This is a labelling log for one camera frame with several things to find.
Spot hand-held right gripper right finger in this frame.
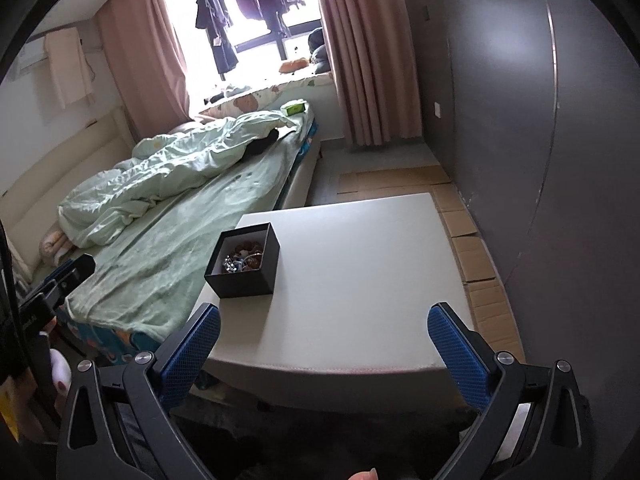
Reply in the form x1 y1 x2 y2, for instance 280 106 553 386
427 302 596 480

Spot beige hanging towel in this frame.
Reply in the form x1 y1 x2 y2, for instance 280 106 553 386
44 27 97 109

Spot white pink soft object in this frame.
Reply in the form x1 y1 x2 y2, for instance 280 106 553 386
49 349 72 411

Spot pink patterned pillow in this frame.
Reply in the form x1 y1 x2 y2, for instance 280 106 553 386
39 229 77 263

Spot dark grey cushion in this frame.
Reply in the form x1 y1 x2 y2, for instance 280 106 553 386
306 27 333 73

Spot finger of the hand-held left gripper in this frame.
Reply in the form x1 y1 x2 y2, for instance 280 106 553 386
20 254 97 323

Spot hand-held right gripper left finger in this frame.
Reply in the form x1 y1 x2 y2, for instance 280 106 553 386
56 302 222 480

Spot pale green quilt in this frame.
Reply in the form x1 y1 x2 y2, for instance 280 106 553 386
57 110 311 248

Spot beige padded headboard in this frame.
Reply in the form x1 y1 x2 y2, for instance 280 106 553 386
0 107 133 281

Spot pink curtain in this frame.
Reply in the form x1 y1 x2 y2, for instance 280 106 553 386
312 0 423 151
97 0 193 136

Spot white low table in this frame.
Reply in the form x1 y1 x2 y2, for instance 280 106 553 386
202 192 483 413

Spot colourful printed bed sheet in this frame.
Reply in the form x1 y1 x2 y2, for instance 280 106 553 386
62 320 168 363

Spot bed with green sheet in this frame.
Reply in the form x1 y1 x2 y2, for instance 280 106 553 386
65 115 321 341

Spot bear print window cushion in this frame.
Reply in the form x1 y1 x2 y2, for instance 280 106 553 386
200 72 333 116

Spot brown bead bracelet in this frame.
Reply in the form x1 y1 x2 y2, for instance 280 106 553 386
222 240 265 271

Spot white bed frame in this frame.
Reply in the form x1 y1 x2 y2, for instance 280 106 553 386
274 137 323 211

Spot dark cloth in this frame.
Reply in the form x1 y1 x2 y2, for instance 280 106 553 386
172 400 481 480

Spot black jewelry box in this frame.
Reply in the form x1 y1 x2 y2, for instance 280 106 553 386
204 222 281 299

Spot grey wardrobe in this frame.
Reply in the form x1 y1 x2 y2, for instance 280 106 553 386
404 0 640 361

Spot flattened cardboard sheets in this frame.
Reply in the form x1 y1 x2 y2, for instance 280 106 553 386
337 165 526 356

